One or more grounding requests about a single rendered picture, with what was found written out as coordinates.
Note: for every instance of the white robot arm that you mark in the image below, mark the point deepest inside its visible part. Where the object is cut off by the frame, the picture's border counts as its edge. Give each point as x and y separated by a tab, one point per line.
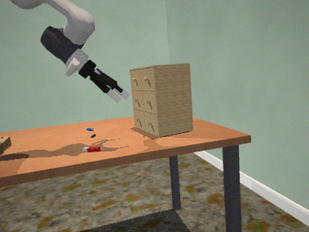
78	29

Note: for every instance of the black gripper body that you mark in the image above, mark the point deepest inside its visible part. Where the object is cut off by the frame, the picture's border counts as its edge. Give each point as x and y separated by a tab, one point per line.
88	70

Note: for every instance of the wooden drawer front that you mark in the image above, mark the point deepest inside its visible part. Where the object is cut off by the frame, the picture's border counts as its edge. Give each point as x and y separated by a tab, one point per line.
139	119
149	101
137	99
151	122
148	79
136	79

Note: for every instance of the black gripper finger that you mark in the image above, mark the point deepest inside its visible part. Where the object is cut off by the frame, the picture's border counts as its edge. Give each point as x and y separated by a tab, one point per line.
110	82
104	88

